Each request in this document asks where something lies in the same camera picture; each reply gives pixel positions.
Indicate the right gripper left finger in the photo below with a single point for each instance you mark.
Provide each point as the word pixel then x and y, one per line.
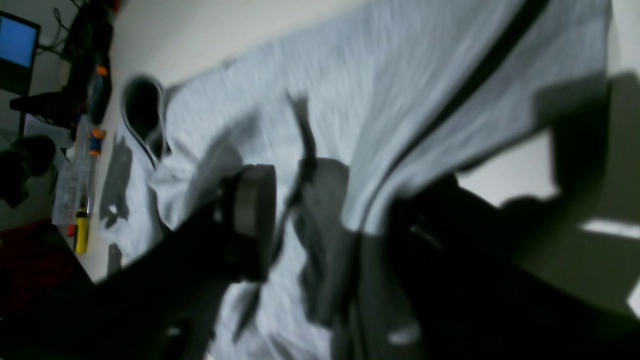
pixel 165 304

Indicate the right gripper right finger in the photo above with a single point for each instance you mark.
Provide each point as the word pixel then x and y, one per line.
pixel 448 286

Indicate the grey T-shirt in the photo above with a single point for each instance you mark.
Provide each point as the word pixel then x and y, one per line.
pixel 399 92

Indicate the blue monitor screen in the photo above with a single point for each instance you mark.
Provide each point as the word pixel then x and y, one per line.
pixel 19 39

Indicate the yellow handled tool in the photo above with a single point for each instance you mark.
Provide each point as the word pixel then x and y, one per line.
pixel 81 231

